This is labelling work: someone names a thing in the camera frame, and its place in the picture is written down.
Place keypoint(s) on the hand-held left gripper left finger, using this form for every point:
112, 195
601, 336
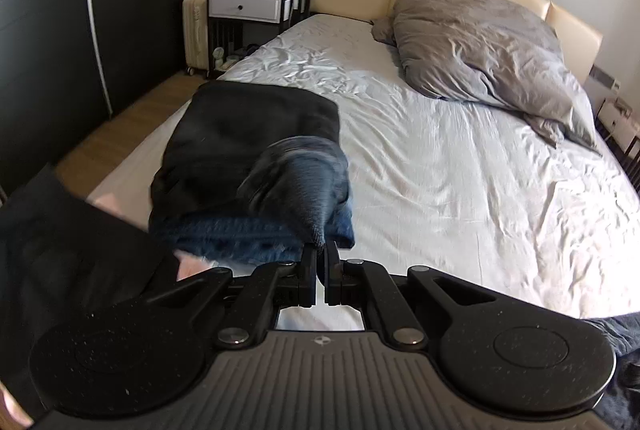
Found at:
309, 260

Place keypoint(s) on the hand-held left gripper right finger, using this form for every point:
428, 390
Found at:
331, 260

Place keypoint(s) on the blue denim jeans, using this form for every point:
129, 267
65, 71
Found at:
300, 190

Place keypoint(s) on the bed with white sheet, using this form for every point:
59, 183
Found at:
440, 190

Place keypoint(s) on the black folded garment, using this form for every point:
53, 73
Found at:
235, 135

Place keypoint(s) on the black cloth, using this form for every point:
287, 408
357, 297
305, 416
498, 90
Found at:
55, 260

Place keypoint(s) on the beige ribbed suitcase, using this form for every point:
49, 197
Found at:
196, 30

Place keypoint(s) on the grey crumpled duvet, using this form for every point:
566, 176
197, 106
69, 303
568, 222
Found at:
480, 50

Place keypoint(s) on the white drawer nightstand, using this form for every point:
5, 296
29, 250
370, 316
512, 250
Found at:
242, 5

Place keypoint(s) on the dark slatted nightstand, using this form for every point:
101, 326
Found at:
622, 130

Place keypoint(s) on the black sliding wardrobe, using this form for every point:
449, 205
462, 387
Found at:
45, 35

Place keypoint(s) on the white wall socket panel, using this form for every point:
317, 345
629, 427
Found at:
605, 78

